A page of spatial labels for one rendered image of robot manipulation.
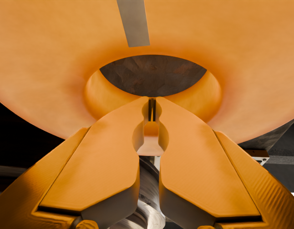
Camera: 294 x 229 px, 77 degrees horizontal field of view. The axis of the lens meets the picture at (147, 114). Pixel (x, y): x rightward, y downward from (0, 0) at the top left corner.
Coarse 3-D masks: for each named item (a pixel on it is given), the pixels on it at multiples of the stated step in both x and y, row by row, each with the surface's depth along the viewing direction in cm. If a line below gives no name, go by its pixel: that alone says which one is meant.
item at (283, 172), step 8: (288, 136) 852; (280, 144) 821; (288, 144) 821; (272, 168) 743; (280, 168) 743; (288, 168) 743; (280, 176) 720; (288, 176) 720; (288, 184) 697; (168, 224) 606; (176, 224) 606
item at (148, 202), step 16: (0, 128) 25; (16, 128) 25; (32, 128) 26; (0, 144) 23; (16, 144) 24; (32, 144) 24; (48, 144) 25; (0, 160) 21; (16, 160) 21; (32, 160) 23; (0, 176) 23; (16, 176) 23; (144, 176) 32; (144, 192) 30; (144, 208) 30; (160, 224) 37
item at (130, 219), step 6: (0, 180) 23; (6, 180) 23; (12, 180) 23; (0, 186) 22; (6, 186) 22; (0, 192) 22; (132, 216) 30; (138, 216) 31; (120, 222) 30; (126, 222) 30; (132, 222) 29; (138, 222) 31; (144, 222) 33; (114, 228) 29; (120, 228) 30; (126, 228) 32; (132, 228) 32; (138, 228) 32; (144, 228) 33
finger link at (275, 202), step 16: (224, 144) 7; (240, 160) 7; (240, 176) 6; (256, 176) 6; (272, 176) 6; (256, 192) 6; (272, 192) 6; (288, 192) 6; (272, 208) 5; (288, 208) 5; (224, 224) 5; (240, 224) 5; (256, 224) 5; (272, 224) 5; (288, 224) 5
